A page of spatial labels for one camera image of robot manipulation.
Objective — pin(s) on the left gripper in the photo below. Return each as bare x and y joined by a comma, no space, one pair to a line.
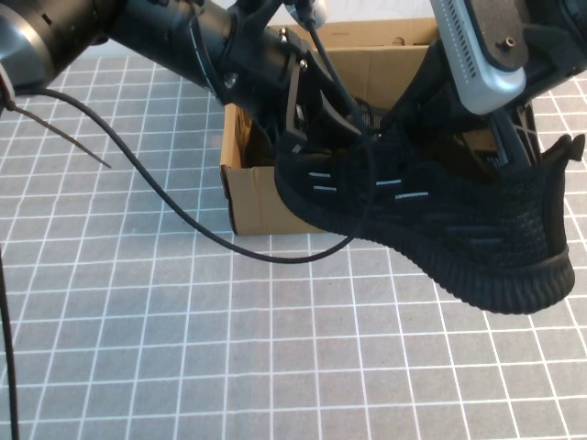
270,78

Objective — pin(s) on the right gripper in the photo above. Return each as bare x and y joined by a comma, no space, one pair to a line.
426,101

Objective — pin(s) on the black knit sneaker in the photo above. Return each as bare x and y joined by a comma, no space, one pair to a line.
458,229
369,117

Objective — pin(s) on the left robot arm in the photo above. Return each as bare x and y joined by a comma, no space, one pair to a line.
69,32

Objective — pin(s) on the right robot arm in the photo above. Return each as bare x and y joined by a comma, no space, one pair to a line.
564,27

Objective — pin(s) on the brown cardboard shoe box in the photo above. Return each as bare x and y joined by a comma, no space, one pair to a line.
257,201

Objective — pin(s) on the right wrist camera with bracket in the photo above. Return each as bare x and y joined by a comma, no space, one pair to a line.
490,87

